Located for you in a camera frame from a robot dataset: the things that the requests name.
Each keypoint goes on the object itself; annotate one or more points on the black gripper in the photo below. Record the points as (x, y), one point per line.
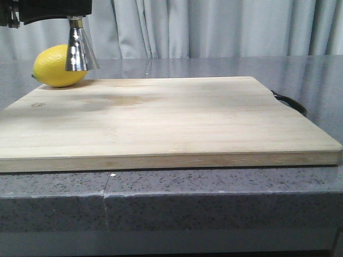
(35, 10)

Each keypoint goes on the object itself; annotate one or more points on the steel double jigger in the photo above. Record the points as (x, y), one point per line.
(80, 55)

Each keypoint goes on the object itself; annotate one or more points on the yellow lemon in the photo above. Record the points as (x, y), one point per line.
(49, 68)

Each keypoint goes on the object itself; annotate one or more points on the grey curtain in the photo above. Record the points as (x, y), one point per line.
(208, 29)

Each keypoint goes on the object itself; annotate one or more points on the wooden cutting board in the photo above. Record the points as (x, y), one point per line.
(158, 123)

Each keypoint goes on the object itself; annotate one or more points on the black cutting board handle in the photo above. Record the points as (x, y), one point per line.
(291, 103)

